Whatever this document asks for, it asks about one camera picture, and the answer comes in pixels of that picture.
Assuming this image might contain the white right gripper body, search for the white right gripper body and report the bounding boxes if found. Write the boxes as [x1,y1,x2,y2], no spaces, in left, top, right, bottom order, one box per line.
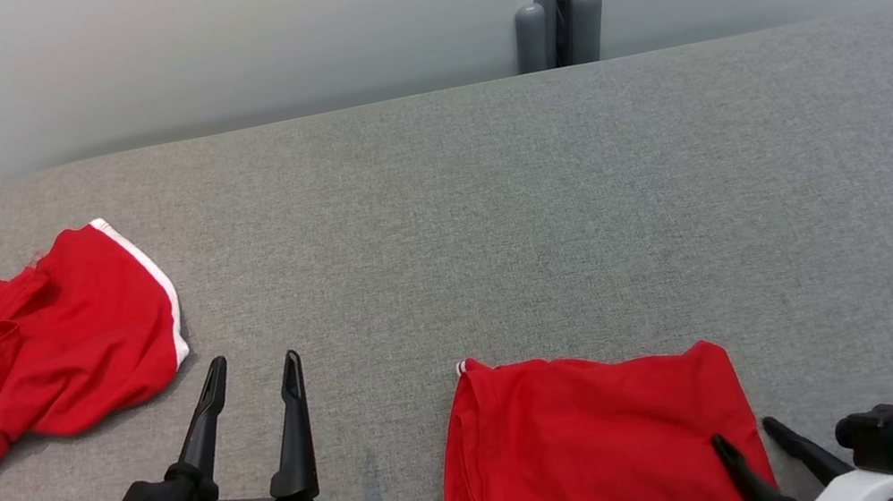
[797,463,893,501]

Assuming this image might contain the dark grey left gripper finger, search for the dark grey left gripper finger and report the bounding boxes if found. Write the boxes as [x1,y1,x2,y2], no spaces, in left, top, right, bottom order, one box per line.
[248,349,326,501]
[146,354,251,501]

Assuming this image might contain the red jersey with white sleeves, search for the red jersey with white sleeves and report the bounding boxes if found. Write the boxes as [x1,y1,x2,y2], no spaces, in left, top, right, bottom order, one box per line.
[419,311,780,501]

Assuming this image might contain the red shorts with white stripe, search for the red shorts with white stripe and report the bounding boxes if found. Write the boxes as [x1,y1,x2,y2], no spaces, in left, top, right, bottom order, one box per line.
[0,207,207,480]

